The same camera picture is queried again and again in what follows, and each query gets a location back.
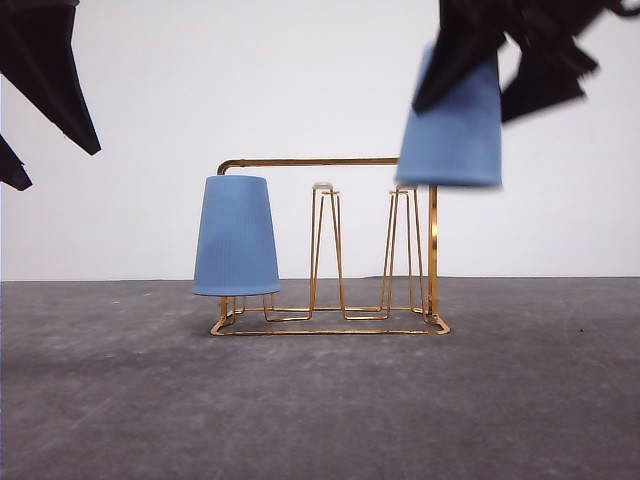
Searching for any black gripper finger cup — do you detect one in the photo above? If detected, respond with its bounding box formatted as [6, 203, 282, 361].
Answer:
[412, 0, 515, 114]

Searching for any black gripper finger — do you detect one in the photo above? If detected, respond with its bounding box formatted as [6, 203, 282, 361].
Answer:
[0, 134, 33, 191]
[500, 0, 610, 123]
[0, 0, 102, 156]

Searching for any blue ribbed cup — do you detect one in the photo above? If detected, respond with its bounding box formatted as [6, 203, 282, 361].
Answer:
[192, 174, 280, 297]
[396, 42, 502, 185]

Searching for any gold wire cup rack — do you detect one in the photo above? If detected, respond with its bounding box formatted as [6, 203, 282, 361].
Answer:
[210, 157, 450, 336]

